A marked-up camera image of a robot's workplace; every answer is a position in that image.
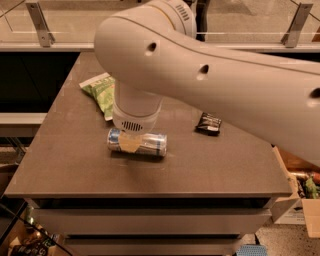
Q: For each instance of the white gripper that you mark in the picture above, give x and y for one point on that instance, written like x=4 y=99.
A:
x=134 y=124

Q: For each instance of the Red Bull can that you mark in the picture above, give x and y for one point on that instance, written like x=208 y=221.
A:
x=152 y=144

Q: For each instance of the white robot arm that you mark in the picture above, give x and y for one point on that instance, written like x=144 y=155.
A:
x=151 y=52

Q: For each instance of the green chip bag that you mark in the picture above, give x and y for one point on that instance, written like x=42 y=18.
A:
x=101 y=89

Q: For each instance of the black snack bar wrapper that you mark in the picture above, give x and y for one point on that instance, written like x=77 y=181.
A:
x=209 y=125

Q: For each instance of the grey table drawer cabinet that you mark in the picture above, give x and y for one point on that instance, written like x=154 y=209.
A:
x=152 y=232

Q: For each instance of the clutter bin lower left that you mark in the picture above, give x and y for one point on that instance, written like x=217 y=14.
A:
x=21 y=235

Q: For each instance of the black office chair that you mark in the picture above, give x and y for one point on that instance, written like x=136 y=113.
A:
x=201 y=9

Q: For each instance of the blue perforated basket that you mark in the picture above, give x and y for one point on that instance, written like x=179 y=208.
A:
x=251 y=250

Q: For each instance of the cardboard box with items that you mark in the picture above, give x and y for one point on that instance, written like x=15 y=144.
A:
x=300 y=208

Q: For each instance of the left metal railing bracket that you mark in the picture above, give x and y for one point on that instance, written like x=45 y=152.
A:
x=45 y=37

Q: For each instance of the metal railing bracket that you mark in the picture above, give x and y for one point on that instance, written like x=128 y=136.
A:
x=291 y=38
x=45 y=37

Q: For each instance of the right metal railing bracket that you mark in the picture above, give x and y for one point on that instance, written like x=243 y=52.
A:
x=291 y=38

